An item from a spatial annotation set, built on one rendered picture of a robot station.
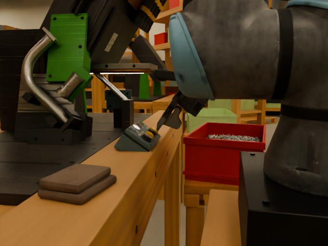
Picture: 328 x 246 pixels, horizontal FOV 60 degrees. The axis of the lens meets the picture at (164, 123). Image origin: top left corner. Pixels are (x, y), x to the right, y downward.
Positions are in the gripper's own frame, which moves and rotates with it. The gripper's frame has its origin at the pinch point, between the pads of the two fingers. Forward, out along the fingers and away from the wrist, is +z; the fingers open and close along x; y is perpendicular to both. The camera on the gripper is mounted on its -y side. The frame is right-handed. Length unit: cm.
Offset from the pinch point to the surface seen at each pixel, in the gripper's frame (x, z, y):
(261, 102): 274, -38, 76
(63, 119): -6.7, 12.7, -21.7
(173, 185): 79, 41, 25
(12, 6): 908, 154, -705
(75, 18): 4.9, -10.9, -38.7
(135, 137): -12.8, 3.0, -2.2
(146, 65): 13.7, -11.2, -14.9
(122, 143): -12.8, 6.0, -4.0
